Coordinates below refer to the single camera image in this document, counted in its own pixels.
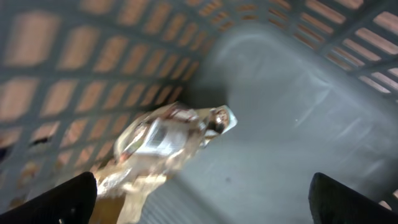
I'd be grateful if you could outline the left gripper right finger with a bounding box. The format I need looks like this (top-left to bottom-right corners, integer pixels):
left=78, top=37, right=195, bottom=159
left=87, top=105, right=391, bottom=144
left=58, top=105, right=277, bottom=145
left=308, top=172, right=397, bottom=224

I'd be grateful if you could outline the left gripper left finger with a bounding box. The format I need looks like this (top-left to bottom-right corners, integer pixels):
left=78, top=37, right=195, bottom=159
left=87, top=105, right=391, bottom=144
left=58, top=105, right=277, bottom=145
left=1, top=172, right=97, bottom=224

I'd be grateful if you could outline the beige cookie snack bag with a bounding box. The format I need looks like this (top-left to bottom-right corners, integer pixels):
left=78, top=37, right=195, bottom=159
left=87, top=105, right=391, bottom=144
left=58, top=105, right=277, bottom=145
left=91, top=102, right=238, bottom=223

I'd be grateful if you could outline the grey plastic mesh basket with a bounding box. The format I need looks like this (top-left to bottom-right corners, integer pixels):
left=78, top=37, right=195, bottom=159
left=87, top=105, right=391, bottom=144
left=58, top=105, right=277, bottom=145
left=1, top=0, right=397, bottom=223

